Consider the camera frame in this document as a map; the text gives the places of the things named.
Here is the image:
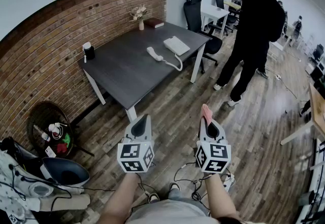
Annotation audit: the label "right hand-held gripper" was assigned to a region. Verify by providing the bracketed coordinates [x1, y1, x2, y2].
[196, 117, 232, 174]

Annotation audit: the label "white telephone handset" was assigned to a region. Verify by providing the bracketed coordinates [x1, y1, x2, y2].
[146, 46, 164, 62]

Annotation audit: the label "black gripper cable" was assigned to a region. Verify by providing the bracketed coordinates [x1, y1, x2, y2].
[174, 164, 231, 202]
[138, 173, 153, 196]

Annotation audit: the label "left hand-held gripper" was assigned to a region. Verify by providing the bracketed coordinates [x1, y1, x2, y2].
[117, 114, 155, 174]

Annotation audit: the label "person's blue jeans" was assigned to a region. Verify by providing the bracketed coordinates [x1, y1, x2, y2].
[167, 187, 187, 202]

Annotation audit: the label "white charger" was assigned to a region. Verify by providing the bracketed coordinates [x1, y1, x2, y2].
[48, 122, 69, 140]

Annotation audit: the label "dark red book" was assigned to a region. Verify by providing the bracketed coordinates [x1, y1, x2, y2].
[144, 17, 165, 29]

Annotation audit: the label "person's grey shirt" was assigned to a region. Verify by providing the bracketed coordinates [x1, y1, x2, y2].
[126, 199, 216, 224]

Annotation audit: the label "white desk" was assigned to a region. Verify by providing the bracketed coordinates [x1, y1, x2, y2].
[200, 4, 231, 40]

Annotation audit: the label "black and white speaker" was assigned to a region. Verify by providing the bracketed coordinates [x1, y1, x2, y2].
[40, 156, 91, 188]

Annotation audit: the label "black cylinder white lid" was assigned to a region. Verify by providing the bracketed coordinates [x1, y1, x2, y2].
[82, 42, 96, 63]

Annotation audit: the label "dark red object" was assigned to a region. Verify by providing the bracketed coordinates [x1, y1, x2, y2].
[56, 142, 71, 155]

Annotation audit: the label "pale flower bouquet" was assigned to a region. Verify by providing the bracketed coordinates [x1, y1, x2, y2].
[128, 4, 148, 22]

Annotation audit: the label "wicker chair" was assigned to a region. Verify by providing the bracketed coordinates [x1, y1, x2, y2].
[27, 101, 95, 160]

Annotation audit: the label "wooden side table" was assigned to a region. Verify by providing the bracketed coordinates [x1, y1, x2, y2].
[280, 82, 325, 146]

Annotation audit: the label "white power strip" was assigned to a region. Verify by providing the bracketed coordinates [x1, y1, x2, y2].
[222, 173, 236, 191]

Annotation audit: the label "white table leg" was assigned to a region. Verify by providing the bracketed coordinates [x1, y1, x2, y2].
[82, 69, 107, 106]
[190, 45, 205, 83]
[125, 106, 139, 123]

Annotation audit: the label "white metal rack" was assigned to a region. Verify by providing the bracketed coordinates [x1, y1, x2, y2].
[296, 139, 325, 224]

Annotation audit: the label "white patterned fabric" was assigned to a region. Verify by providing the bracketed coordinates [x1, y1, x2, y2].
[0, 150, 43, 221]

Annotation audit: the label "white cable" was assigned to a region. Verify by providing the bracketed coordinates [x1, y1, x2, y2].
[162, 52, 184, 72]

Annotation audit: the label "white smartphone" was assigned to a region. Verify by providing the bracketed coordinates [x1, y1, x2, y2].
[45, 146, 57, 159]

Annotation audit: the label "person's left forearm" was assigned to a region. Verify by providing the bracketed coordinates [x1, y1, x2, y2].
[95, 172, 143, 224]

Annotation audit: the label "black computer monitor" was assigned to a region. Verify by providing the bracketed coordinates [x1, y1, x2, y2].
[312, 44, 325, 60]

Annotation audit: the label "yellow table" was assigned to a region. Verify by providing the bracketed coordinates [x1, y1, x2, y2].
[224, 0, 242, 10]

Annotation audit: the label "person's right forearm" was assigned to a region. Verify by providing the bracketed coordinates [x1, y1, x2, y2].
[204, 172, 246, 224]

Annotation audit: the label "pink cloth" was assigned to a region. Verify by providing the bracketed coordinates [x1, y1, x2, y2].
[200, 103, 214, 127]

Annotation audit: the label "white telephone base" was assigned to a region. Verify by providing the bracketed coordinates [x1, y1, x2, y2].
[163, 36, 191, 56]

